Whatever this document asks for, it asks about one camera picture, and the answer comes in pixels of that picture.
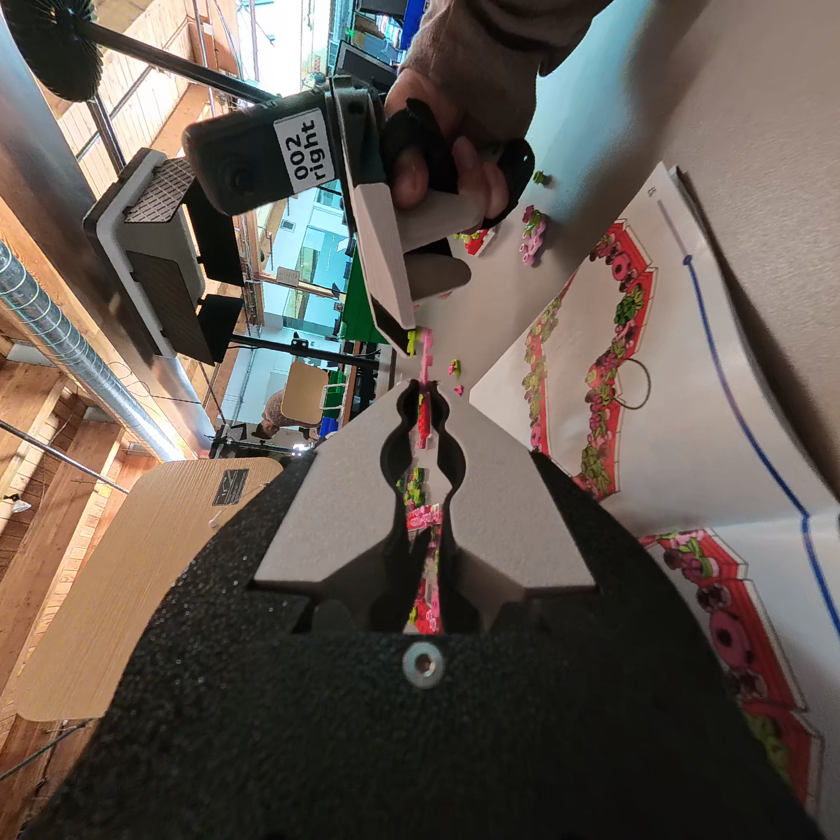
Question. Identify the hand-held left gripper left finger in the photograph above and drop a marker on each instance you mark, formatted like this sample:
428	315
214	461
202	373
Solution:
328	525

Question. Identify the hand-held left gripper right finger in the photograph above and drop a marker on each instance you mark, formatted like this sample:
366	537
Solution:
518	525

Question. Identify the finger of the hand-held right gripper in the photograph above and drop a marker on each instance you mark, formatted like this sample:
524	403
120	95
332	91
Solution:
384	249
436	275

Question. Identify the lime lego leaf piece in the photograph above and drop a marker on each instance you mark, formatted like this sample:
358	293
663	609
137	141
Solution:
413	341

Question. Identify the pink lego stem piece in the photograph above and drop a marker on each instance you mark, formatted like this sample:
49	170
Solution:
428	348

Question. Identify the person's right forearm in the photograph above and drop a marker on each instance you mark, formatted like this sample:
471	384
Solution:
499	33

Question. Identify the small red lego section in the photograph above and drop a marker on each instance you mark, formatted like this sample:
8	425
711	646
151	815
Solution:
479	244

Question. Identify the pink green lego flower cluster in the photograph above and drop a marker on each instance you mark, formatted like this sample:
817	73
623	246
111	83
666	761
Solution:
533	239

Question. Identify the lego instruction booklet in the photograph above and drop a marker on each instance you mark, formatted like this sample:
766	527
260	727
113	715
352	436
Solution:
656	426

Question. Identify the person's right hand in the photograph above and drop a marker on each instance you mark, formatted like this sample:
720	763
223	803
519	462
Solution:
472	170

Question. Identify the green storage crate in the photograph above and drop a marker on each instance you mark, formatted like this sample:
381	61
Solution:
361	308
336	394

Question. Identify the black metal pole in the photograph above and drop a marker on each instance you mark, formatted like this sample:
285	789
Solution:
170	62

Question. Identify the light wooden chair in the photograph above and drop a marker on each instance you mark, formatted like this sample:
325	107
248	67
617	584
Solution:
131	590
305	394

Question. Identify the black monitor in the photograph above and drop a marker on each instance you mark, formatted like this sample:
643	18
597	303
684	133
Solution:
361	62

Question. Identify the chrome pole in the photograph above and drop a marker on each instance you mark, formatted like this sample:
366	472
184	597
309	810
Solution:
108	134

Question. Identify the white studio panel light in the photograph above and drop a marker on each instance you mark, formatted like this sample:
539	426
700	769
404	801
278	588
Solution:
157	289

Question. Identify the black ribbed round lamp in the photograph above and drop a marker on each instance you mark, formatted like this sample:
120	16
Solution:
52	46

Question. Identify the thin metal rod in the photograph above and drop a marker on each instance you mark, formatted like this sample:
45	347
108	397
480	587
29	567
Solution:
65	456

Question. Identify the small spot lamp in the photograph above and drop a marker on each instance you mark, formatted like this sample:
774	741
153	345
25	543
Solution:
19	505

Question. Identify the red long lego wall section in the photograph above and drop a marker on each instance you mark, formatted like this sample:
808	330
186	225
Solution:
423	518

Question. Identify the red curved lego wall section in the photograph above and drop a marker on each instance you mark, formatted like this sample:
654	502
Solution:
430	610

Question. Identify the silver ventilation duct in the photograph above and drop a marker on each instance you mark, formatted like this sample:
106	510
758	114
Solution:
59	328

